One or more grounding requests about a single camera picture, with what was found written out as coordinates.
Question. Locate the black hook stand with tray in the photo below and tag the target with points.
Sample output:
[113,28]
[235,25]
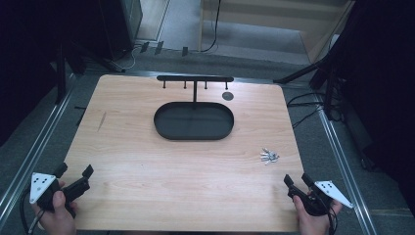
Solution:
[194,122]

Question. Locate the person's right hand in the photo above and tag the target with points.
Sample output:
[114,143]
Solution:
[314,225]

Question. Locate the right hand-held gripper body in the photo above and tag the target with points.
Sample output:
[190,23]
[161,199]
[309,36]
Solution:
[329,191]

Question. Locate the black metal stand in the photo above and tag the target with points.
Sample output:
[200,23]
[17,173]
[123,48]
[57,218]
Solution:
[329,88]
[61,75]

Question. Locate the dark cabinet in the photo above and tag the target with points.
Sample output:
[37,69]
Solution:
[120,26]

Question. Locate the person's left hand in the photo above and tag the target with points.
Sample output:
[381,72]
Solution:
[58,220]

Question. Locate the grey round table grommet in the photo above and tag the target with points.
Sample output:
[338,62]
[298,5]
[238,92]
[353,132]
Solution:
[227,96]

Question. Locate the black tape strip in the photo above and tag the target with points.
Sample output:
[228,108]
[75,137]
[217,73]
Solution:
[144,47]
[185,51]
[159,47]

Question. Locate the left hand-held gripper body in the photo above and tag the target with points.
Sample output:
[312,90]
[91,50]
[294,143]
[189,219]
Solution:
[40,186]

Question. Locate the light wooden furniture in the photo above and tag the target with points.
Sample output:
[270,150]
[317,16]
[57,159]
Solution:
[313,23]

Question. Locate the small silver metal trinket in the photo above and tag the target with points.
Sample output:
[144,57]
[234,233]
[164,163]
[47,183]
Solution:
[269,156]

